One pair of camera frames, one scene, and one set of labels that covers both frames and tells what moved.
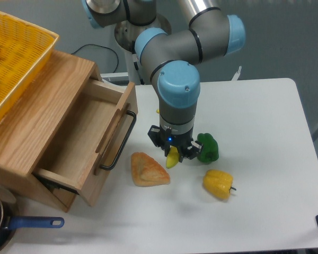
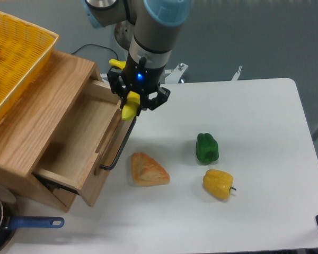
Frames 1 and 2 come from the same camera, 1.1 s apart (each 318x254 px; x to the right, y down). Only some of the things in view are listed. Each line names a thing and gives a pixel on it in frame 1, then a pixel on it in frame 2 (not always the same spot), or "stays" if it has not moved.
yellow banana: [173, 157] to [133, 99]
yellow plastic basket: [23, 50] stays
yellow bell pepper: [218, 183] stays
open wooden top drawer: [85, 150] stays
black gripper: [163, 137] to [137, 77]
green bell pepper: [209, 151] stays
